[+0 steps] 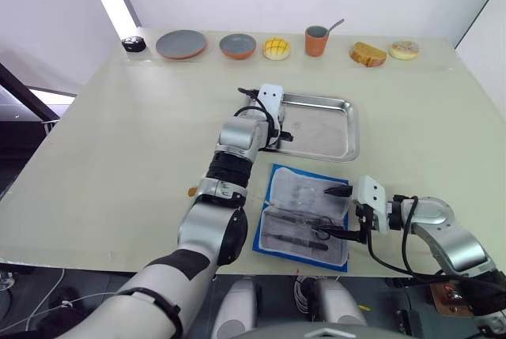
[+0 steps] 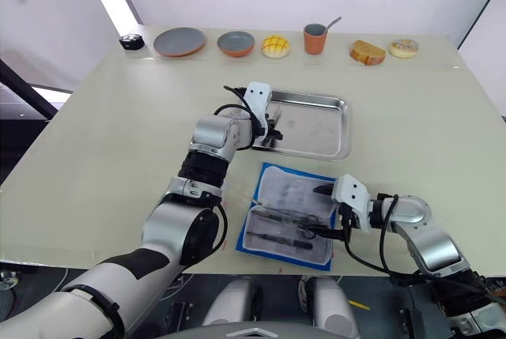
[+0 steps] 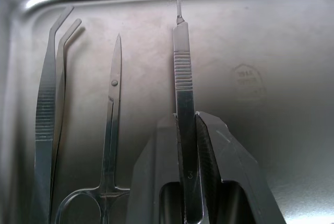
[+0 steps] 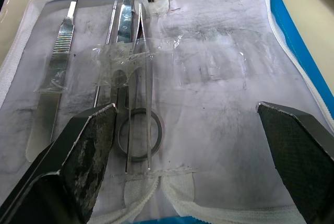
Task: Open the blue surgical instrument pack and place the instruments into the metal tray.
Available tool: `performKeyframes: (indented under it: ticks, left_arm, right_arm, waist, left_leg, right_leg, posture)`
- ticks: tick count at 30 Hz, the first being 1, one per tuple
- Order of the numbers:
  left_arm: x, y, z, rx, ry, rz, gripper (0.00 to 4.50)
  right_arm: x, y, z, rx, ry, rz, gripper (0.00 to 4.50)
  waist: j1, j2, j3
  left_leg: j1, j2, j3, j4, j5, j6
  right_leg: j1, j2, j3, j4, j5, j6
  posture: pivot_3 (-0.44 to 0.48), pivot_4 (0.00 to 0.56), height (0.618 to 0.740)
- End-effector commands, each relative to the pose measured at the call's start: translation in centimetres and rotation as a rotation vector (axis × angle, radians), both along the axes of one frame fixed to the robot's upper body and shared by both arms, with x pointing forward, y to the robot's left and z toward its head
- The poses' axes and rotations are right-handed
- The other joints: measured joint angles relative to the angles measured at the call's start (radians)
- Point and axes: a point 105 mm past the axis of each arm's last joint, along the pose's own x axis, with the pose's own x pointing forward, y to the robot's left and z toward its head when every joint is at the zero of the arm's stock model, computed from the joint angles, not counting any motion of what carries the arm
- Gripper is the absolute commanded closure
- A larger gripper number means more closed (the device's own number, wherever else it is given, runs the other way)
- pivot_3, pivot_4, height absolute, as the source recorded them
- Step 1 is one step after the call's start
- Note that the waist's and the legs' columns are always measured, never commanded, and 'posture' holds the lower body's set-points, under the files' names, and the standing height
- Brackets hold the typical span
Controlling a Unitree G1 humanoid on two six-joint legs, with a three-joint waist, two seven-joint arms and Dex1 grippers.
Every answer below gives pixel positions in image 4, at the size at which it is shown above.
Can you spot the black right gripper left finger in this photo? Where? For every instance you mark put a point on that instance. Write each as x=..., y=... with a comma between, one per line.
x=78, y=161

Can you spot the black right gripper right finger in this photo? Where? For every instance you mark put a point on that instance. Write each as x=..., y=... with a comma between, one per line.
x=300, y=156

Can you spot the blue zippered instrument pack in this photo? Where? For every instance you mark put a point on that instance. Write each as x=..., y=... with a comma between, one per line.
x=208, y=91

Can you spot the silver surgical scissors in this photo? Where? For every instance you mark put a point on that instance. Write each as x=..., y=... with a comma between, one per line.
x=125, y=28

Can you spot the silver tweezers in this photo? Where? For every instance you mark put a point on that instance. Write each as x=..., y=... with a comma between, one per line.
x=144, y=83

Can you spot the thin silver probe needle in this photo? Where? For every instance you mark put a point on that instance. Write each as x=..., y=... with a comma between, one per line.
x=105, y=49

